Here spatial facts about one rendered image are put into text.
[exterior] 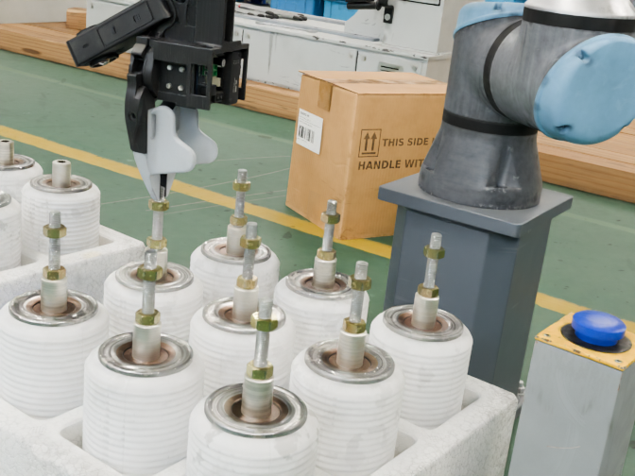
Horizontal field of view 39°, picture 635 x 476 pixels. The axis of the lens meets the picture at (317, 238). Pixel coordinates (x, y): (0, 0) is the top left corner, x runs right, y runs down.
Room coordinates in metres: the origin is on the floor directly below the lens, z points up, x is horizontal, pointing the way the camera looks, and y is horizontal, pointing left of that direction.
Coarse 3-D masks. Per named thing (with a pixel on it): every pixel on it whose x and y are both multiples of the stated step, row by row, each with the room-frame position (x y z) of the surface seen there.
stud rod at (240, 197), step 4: (240, 172) 0.91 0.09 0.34; (244, 172) 0.91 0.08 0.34; (240, 176) 0.91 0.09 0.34; (244, 176) 0.91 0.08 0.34; (240, 180) 0.91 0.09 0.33; (244, 180) 0.91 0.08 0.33; (236, 192) 0.92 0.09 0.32; (240, 192) 0.91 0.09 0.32; (244, 192) 0.92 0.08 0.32; (236, 196) 0.91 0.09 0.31; (240, 196) 0.91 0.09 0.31; (244, 196) 0.91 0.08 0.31; (236, 200) 0.91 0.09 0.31; (240, 200) 0.91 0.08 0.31; (244, 200) 0.92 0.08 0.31; (236, 204) 0.91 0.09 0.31; (240, 204) 0.91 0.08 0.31; (244, 204) 0.92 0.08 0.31; (236, 208) 0.91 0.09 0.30; (240, 208) 0.91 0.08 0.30; (236, 212) 0.91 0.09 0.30; (240, 212) 0.91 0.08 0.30; (236, 216) 0.91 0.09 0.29; (240, 216) 0.91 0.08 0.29
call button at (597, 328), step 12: (588, 312) 0.66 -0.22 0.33; (600, 312) 0.66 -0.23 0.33; (576, 324) 0.64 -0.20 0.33; (588, 324) 0.63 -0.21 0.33; (600, 324) 0.63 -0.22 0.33; (612, 324) 0.64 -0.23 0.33; (624, 324) 0.64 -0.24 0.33; (588, 336) 0.63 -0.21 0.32; (600, 336) 0.62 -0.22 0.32; (612, 336) 0.63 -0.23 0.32; (624, 336) 0.63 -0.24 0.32
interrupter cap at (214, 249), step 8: (216, 240) 0.94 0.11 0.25; (224, 240) 0.94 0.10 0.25; (208, 248) 0.91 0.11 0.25; (216, 248) 0.92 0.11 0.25; (224, 248) 0.92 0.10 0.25; (264, 248) 0.93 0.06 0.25; (208, 256) 0.89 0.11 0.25; (216, 256) 0.89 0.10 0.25; (224, 256) 0.89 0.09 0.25; (232, 256) 0.90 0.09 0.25; (240, 256) 0.91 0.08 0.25; (256, 256) 0.90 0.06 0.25; (264, 256) 0.90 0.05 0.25; (240, 264) 0.88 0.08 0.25
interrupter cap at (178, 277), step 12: (132, 264) 0.84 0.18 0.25; (168, 264) 0.85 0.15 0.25; (120, 276) 0.81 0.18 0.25; (132, 276) 0.81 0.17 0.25; (168, 276) 0.83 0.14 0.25; (180, 276) 0.82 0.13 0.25; (192, 276) 0.83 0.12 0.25; (132, 288) 0.79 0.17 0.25; (156, 288) 0.79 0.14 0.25; (168, 288) 0.79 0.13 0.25; (180, 288) 0.80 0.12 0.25
